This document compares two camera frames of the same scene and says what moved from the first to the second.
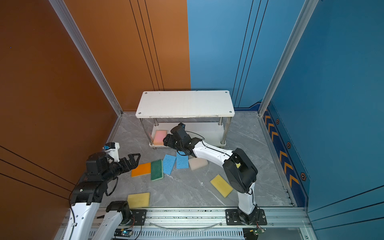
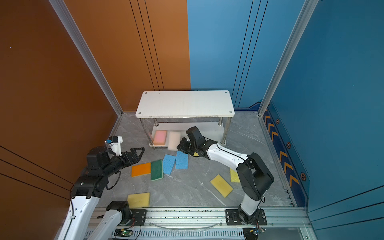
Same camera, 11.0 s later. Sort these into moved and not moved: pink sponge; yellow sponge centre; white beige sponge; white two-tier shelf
Moved: white beige sponge
Not moved: pink sponge; yellow sponge centre; white two-tier shelf
